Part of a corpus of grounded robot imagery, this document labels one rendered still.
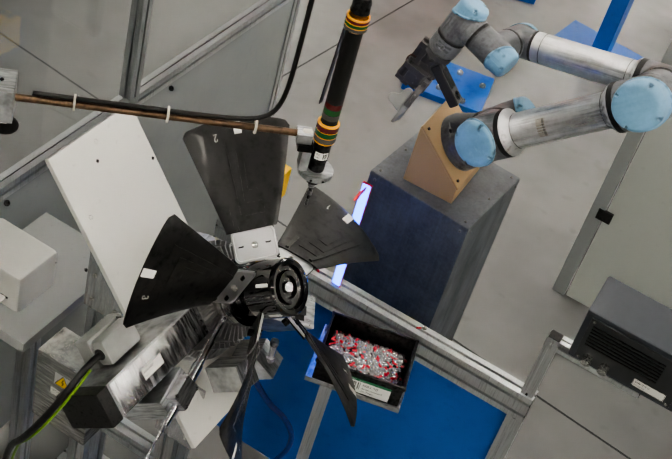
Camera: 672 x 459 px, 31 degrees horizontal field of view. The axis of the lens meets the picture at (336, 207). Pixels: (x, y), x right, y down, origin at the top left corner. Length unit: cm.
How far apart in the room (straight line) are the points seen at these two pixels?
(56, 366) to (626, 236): 228
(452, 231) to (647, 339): 68
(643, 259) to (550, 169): 91
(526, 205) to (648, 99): 227
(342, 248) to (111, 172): 52
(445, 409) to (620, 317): 63
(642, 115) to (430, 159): 63
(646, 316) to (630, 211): 166
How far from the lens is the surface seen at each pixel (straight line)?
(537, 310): 448
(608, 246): 441
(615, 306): 267
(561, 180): 512
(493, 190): 323
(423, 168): 311
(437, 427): 314
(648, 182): 423
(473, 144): 290
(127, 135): 256
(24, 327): 278
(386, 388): 282
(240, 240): 247
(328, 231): 266
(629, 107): 271
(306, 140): 231
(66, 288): 287
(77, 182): 245
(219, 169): 246
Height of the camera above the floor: 291
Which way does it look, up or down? 39 degrees down
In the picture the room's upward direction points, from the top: 17 degrees clockwise
